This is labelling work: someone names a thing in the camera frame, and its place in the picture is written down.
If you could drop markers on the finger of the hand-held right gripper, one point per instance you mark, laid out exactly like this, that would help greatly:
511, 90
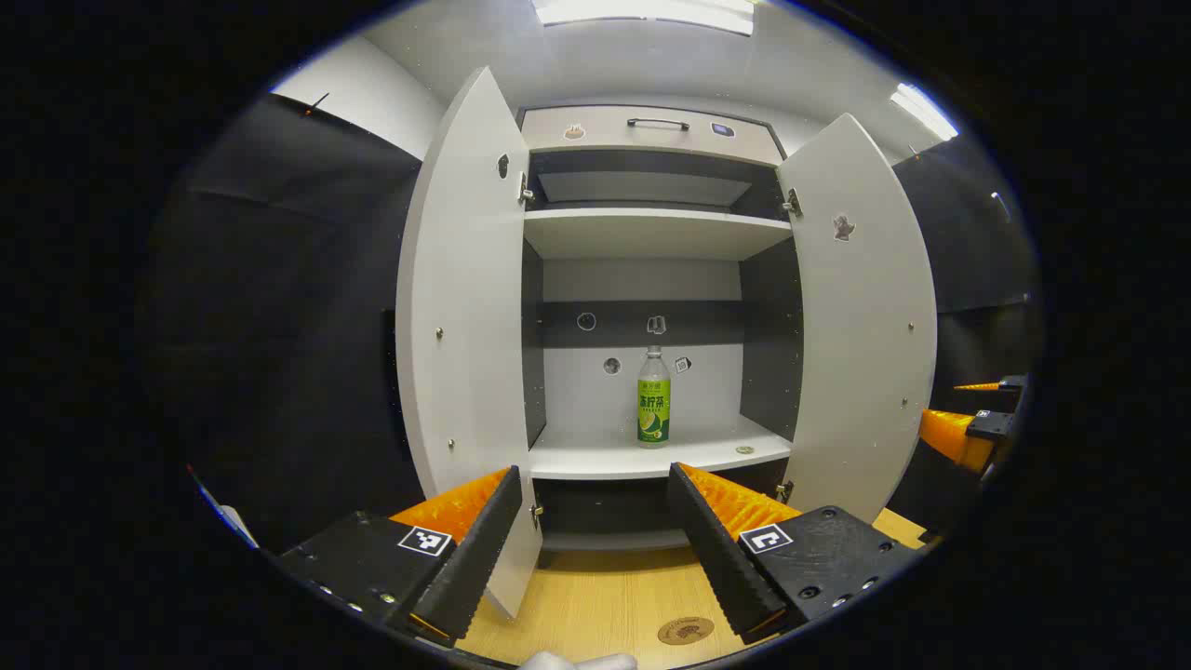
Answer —
1010, 382
954, 435

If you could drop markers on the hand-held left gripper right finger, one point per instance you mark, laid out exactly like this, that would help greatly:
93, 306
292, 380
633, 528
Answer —
716, 549

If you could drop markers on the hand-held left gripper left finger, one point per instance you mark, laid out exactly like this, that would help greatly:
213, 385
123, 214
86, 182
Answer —
484, 549

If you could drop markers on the round wooden coaster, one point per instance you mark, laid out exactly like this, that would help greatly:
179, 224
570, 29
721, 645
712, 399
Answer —
686, 631

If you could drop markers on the white cabinet door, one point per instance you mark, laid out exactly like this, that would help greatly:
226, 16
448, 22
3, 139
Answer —
865, 354
465, 326

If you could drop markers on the green label bottle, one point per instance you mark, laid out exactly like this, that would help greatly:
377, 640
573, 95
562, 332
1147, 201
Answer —
653, 409

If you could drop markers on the white cabinet drawer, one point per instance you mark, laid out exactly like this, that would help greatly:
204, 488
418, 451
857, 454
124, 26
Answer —
605, 130

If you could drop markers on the white plastic object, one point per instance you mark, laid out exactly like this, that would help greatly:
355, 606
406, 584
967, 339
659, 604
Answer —
237, 526

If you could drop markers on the ceiling light panel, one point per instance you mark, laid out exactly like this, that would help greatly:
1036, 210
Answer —
642, 11
923, 112

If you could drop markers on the black backdrop cloth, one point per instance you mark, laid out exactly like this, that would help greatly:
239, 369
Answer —
279, 326

